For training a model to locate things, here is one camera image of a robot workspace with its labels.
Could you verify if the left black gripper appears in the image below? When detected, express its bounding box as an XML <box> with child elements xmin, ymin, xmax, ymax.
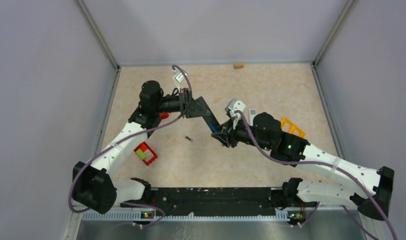
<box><xmin>154</xmin><ymin>87</ymin><xmax>211</xmax><ymax>118</ymax></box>

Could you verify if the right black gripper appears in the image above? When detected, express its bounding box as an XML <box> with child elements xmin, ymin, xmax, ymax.
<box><xmin>211</xmin><ymin>114</ymin><xmax>272</xmax><ymax>151</ymax></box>

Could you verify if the blue battery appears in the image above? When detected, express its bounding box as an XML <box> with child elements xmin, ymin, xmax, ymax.
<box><xmin>210</xmin><ymin>123</ymin><xmax>218</xmax><ymax>133</ymax></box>

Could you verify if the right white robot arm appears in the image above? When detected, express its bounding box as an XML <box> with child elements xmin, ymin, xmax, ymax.
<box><xmin>204</xmin><ymin>112</ymin><xmax>395</xmax><ymax>221</ymax></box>

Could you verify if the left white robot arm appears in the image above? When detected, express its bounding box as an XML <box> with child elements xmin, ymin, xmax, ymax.
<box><xmin>69</xmin><ymin>80</ymin><xmax>211</xmax><ymax>214</ymax></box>

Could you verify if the red yellow toy block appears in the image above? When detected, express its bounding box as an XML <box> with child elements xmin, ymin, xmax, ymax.
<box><xmin>159</xmin><ymin>112</ymin><xmax>170</xmax><ymax>120</ymax></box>

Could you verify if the small wooden block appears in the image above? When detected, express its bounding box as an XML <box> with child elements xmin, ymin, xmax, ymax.
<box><xmin>233</xmin><ymin>62</ymin><xmax>244</xmax><ymax>70</ymax></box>

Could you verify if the red toy basket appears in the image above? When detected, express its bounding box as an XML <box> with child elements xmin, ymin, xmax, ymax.
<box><xmin>134</xmin><ymin>141</ymin><xmax>158</xmax><ymax>166</ymax></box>

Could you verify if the green block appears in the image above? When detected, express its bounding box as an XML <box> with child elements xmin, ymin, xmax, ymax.
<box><xmin>135</xmin><ymin>149</ymin><xmax>147</xmax><ymax>161</ymax></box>

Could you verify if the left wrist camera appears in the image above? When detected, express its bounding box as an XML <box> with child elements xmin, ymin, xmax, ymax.
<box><xmin>172</xmin><ymin>69</ymin><xmax>188</xmax><ymax>91</ymax></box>

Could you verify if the yellow triangle frame toy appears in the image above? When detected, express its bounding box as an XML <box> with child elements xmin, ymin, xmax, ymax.
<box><xmin>280</xmin><ymin>117</ymin><xmax>306</xmax><ymax>138</ymax></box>

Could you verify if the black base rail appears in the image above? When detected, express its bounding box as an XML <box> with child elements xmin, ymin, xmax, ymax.
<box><xmin>120</xmin><ymin>187</ymin><xmax>318</xmax><ymax>219</ymax></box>

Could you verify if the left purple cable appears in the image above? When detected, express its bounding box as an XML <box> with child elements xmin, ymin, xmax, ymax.
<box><xmin>67</xmin><ymin>64</ymin><xmax>193</xmax><ymax>229</ymax></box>

